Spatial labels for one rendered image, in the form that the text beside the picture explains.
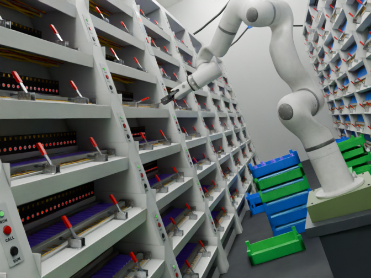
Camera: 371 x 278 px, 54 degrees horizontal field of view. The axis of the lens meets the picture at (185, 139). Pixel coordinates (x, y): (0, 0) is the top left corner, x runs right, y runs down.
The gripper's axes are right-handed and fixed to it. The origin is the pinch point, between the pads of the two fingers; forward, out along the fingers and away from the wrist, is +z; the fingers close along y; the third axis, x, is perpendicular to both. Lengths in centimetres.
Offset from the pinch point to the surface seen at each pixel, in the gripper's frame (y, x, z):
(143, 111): -21.3, -3.4, 6.1
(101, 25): -34.4, 35.3, -0.2
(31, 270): -116, -39, 12
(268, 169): 50, -60, -22
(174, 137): 15.7, -17.2, 10.0
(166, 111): 11.9, -3.1, 5.9
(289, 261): 9, -101, -13
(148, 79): 3.6, 15.1, 3.4
